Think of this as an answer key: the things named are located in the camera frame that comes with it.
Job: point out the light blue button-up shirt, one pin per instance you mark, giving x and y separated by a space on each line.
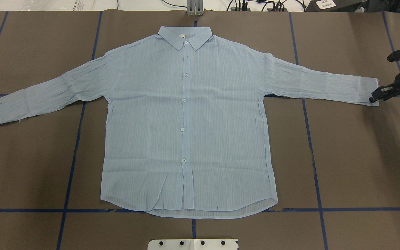
186 132

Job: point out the black box with label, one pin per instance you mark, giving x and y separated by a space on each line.
340 6

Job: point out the grey aluminium frame post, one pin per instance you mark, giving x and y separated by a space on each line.
195 7

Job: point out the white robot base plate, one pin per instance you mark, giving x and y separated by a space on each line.
193 244

